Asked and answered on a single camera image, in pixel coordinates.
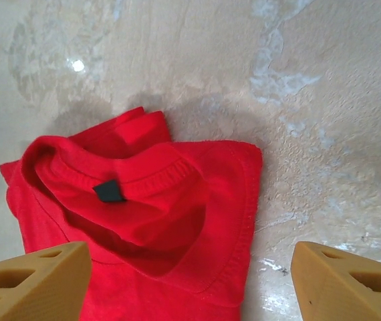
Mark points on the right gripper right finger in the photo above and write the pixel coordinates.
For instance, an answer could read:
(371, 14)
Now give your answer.
(337, 297)

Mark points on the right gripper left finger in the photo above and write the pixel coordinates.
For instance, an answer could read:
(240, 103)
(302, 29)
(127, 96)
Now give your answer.
(43, 291)

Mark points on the red t-shirt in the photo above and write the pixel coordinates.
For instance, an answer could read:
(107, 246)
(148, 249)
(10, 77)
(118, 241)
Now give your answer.
(163, 234)

